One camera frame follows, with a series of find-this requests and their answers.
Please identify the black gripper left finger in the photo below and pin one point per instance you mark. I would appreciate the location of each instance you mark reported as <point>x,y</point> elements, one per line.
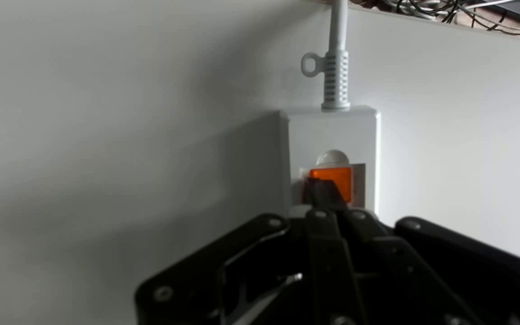
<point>236,271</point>

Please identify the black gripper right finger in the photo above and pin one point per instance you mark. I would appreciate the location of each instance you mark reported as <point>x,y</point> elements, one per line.
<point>453,271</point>

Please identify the white power strip orange switch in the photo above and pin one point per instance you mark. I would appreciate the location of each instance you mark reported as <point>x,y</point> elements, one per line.
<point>334,141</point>

